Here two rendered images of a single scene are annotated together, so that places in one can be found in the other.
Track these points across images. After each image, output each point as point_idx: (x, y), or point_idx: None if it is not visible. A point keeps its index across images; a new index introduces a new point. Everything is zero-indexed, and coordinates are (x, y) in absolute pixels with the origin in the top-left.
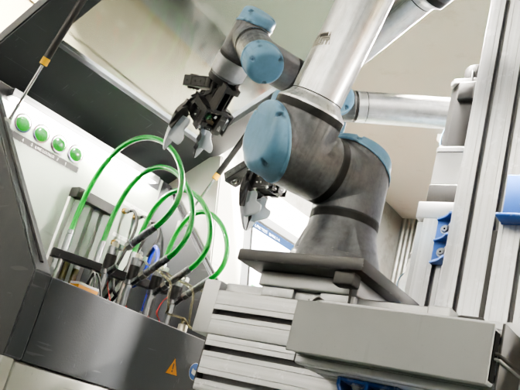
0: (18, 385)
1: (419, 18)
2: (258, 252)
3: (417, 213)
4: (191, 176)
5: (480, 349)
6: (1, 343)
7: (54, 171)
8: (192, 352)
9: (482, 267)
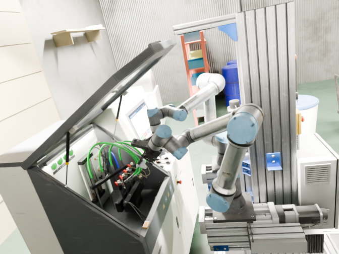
0: None
1: None
2: (220, 220)
3: None
4: (102, 118)
5: (304, 247)
6: None
7: (70, 165)
8: (164, 196)
9: (264, 178)
